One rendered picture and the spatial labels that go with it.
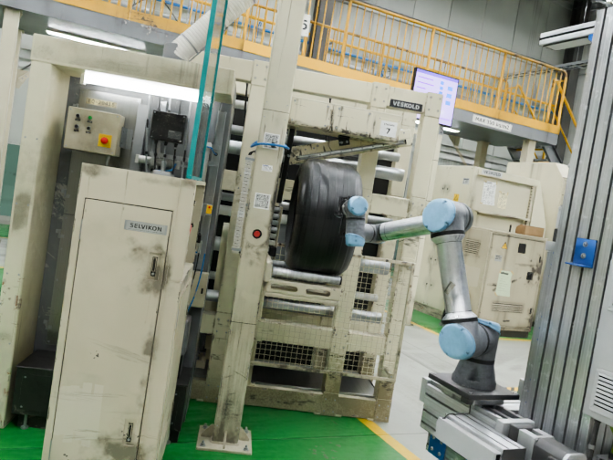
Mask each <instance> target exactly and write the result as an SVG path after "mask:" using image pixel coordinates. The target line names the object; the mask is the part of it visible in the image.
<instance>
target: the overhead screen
mask: <svg viewBox="0 0 613 460"><path fill-rule="evenodd" d="M458 85H459V80H458V79H457V78H452V77H448V76H445V75H443V74H439V73H436V72H432V71H429V70H427V69H423V68H417V67H416V68H414V70H413V76H412V82H411V87H410V90H415V91H419V92H424V93H427V92H433V93H439V94H443V101H442V111H441V116H440V120H439V125H440V126H443V127H447V128H450V127H451V126H452V118H453V113H454V107H455V101H456V96H457V90H458Z"/></svg>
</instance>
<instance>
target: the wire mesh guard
mask: <svg viewBox="0 0 613 460"><path fill-rule="evenodd" d="M353 257H356V258H359V260H360V259H361V258H363V259H369V263H370V260H375V262H376V261H381V262H385V265H386V262H388V263H394V264H395V267H396V264H400V265H406V266H412V269H411V272H410V278H407V279H409V285H408V291H407V294H405V295H407V297H406V302H405V304H402V305H405V308H404V313H403V319H401V320H402V324H401V329H398V330H400V339H399V340H398V341H399V345H397V346H398V350H397V355H394V356H396V361H395V365H391V366H395V367H394V372H393V374H394V376H393V379H389V378H385V377H382V376H381V377H378V373H374V374H377V376H372V375H371V376H370V375H363V374H362V373H361V374H356V373H352V372H353V371H351V373H348V372H341V371H342V369H338V370H341V371H337V370H336V371H327V367H323V368H326V369H325V370H321V369H312V368H311V366H313V365H308V366H310V368H306V366H305V367H297V366H296V364H298V363H294V364H295V366H290V363H291V362H287V363H289V365H285V364H284V365H283V364H275V361H273V362H274V363H269V360H265V361H268V363H267V362H260V361H250V364H252V365H259V366H266V367H274V368H281V369H289V370H296V371H311V372H318V373H325V374H333V375H340V376H348V377H355V378H362V379H370V380H378V381H385V382H396V378H397V372H398V367H399V361H400V351H401V346H402V341H403V335H404V330H405V324H406V318H407V313H408V307H409V302H410V292H411V287H412V281H413V276H414V270H415V266H416V264H415V263H411V262H404V261H398V260H392V259H386V258H379V257H374V256H362V255H355V254H353ZM406 266H405V269H406ZM393 339H394V336H393ZM356 372H358V369H357V370H356Z"/></svg>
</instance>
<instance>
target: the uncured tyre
mask: <svg viewBox="0 0 613 460"><path fill-rule="evenodd" d="M341 196H343V197H348V196H361V197H363V187H362V180H361V176H360V175H359V173H358V172H357V170H356V169H355V168H354V167H353V166H351V165H349V164H347V163H342V162H332V161H326V160H320V159H309V160H307V161H306V162H304V163H302V164H301V165H300V166H299V169H298V172H297V175H296V179H295V182H294V186H293V190H292V194H291V199H290V205H289V210H288V216H287V222H286V238H285V262H286V264H287V266H288V267H289V268H290V269H296V270H303V271H309V272H316V273H322V274H329V275H332V274H338V276H339V275H341V274H342V273H343V272H345V271H346V270H347V269H348V266H349V264H350V262H351V259H352V257H353V254H354V250H355V246H347V245H346V237H340V236H339V228H340V223H341V218H339V217H336V216H334V213H335V212H338V209H339V207H338V202H339V197H341ZM312 267H315V268H312Z"/></svg>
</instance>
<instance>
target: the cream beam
mask: <svg viewBox="0 0 613 460"><path fill-rule="evenodd" d="M382 120H386V121H391V122H397V123H398V126H397V131H396V137H395V138H392V137H387V136H382V135H379V130H380V124H381V121H382ZM401 122H402V116H400V115H395V114H389V113H384V112H379V111H374V110H364V109H360V108H354V107H349V106H344V105H338V104H334V103H328V102H324V101H318V100H312V99H303V98H299V97H293V96H292V99H291V105H290V111H289V117H288V123H287V125H293V126H297V127H299V128H298V129H296V130H297V131H305V132H311V133H316V134H322V135H327V136H332V137H338V135H344V136H349V137H350V138H353V139H359V140H364V141H374V142H379V143H385V144H390V145H391V144H394V143H397V142H399V137H400V127H401Z"/></svg>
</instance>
